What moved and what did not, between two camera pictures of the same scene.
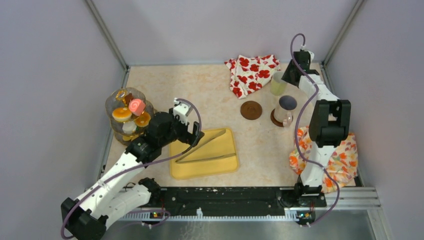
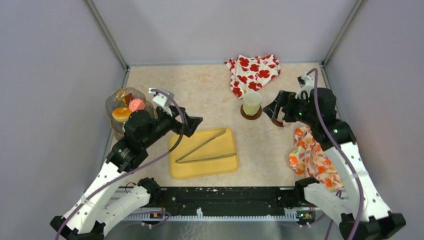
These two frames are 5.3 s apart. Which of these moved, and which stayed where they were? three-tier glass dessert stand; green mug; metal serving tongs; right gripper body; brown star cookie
Moved: right gripper body; green mug
Stayed: metal serving tongs; brown star cookie; three-tier glass dessert stand
